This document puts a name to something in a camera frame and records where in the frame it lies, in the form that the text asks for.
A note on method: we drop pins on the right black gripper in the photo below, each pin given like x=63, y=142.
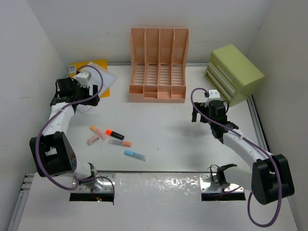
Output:
x=200, y=106

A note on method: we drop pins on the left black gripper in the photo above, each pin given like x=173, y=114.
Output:
x=76, y=86

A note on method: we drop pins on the orange black highlighter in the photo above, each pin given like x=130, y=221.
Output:
x=114, y=134

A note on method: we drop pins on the green drawer cabinet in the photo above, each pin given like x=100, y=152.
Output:
x=232, y=74

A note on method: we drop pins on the orange capped grey highlighter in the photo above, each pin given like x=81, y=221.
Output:
x=120, y=143

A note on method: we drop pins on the blue capped highlighter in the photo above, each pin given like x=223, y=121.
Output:
x=135, y=155

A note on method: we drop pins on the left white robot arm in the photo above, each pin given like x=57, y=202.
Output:
x=51, y=150

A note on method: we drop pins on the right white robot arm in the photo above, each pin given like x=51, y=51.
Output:
x=266, y=167

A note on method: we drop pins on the clear mesh document pouch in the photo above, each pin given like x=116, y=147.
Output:
x=99, y=77

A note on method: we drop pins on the yellow folder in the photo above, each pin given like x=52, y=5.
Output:
x=101, y=63

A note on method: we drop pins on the yellow capped pink highlighter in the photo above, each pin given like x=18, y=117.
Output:
x=98, y=132

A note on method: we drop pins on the pink desktop file organizer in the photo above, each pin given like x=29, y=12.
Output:
x=158, y=61

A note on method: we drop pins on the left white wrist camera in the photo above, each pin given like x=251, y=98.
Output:
x=83, y=78

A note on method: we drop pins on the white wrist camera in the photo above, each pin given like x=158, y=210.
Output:
x=83, y=78
x=211, y=95

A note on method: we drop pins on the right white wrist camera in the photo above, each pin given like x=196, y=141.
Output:
x=211, y=95

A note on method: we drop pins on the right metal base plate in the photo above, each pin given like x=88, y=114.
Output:
x=208, y=187

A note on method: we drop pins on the metal base plate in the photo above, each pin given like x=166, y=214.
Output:
x=208, y=187
x=104, y=184

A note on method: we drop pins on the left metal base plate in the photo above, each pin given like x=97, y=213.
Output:
x=104, y=184

